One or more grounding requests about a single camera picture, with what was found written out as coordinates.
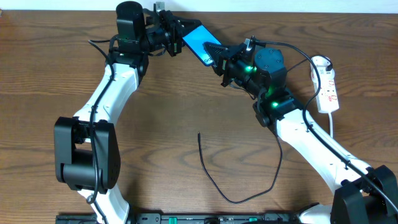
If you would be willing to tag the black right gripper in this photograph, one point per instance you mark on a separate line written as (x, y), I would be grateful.
(226, 65)

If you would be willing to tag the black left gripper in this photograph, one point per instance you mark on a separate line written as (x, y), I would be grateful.
(171, 32)

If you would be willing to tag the blue Galaxy smartphone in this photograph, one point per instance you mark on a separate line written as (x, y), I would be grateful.
(196, 40)

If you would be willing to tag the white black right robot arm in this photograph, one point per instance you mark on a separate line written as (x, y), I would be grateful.
(361, 193)

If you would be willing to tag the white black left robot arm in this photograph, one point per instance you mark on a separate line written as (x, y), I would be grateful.
(87, 156)

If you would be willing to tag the white power strip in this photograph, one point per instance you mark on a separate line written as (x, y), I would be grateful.
(327, 99)

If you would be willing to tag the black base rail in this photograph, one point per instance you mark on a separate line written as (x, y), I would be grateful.
(156, 218)

